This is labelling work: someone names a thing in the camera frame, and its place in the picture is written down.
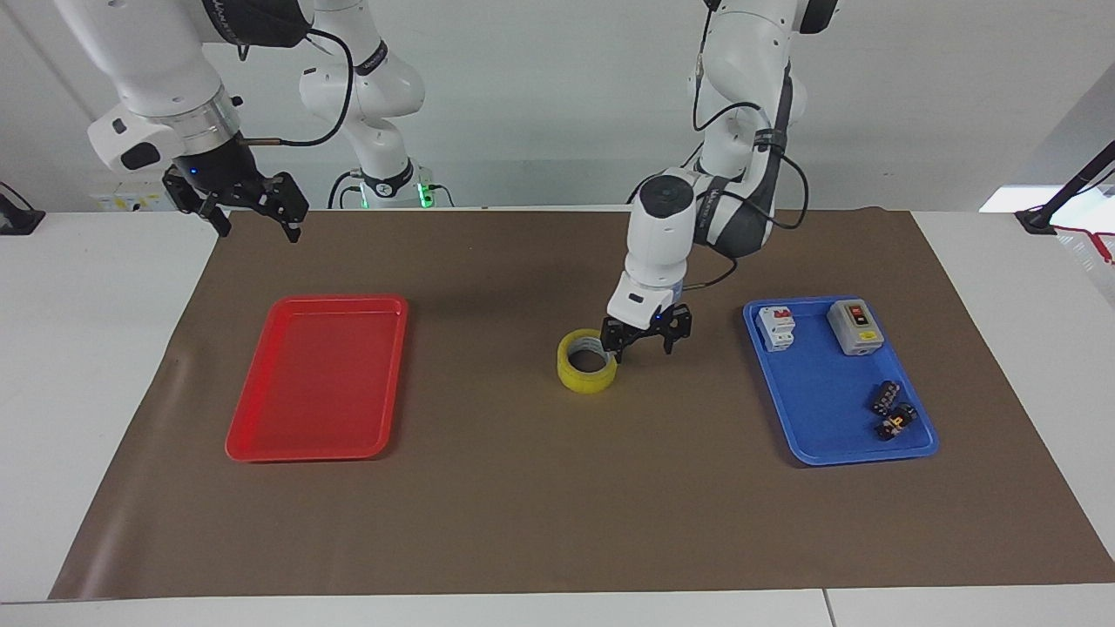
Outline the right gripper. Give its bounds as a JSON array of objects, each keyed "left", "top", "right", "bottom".
[{"left": 162, "top": 137, "right": 311, "bottom": 244}]

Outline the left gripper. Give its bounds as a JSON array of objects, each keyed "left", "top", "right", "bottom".
[{"left": 600, "top": 304, "right": 694, "bottom": 365}]

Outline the yellow tape roll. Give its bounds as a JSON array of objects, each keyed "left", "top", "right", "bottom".
[{"left": 557, "top": 328, "right": 620, "bottom": 395}]

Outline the white circuit breaker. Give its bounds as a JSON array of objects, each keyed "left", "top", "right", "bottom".
[{"left": 755, "top": 305, "right": 797, "bottom": 353}]

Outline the red plastic tray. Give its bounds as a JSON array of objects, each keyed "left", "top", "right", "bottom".
[{"left": 224, "top": 293, "right": 409, "bottom": 463}]

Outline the blue plastic tray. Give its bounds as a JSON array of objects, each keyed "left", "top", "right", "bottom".
[{"left": 741, "top": 296, "right": 941, "bottom": 468}]

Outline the black stand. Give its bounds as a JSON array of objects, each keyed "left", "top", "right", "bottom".
[
  {"left": 0, "top": 180, "right": 47, "bottom": 237},
  {"left": 1014, "top": 138, "right": 1115, "bottom": 237}
]

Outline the black cable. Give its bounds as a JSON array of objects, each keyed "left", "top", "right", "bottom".
[
  {"left": 627, "top": 0, "right": 812, "bottom": 291},
  {"left": 327, "top": 169, "right": 366, "bottom": 211},
  {"left": 235, "top": 26, "right": 357, "bottom": 150}
]

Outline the grey switch box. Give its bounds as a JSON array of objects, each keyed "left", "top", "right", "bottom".
[{"left": 825, "top": 298, "right": 886, "bottom": 357}]

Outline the red cord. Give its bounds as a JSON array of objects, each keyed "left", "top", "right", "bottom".
[{"left": 1052, "top": 225, "right": 1115, "bottom": 265}]

